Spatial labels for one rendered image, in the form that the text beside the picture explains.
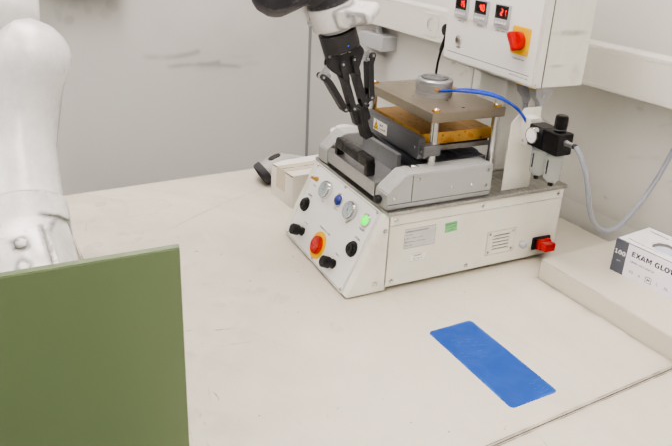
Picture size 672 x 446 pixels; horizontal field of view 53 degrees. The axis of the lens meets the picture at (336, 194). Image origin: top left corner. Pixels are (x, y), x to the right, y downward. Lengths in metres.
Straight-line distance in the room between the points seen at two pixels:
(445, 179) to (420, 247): 0.15
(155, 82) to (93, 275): 1.98
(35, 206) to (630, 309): 1.05
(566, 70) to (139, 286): 0.98
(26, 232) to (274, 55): 2.09
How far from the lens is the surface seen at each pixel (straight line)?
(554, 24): 1.42
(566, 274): 1.47
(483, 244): 1.48
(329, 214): 1.46
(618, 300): 1.42
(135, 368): 0.89
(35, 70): 0.99
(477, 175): 1.40
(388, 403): 1.11
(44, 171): 0.99
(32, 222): 0.94
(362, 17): 1.26
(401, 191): 1.30
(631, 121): 1.71
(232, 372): 1.16
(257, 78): 2.89
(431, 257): 1.41
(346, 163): 1.43
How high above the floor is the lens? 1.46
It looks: 23 degrees down
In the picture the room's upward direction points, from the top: 3 degrees clockwise
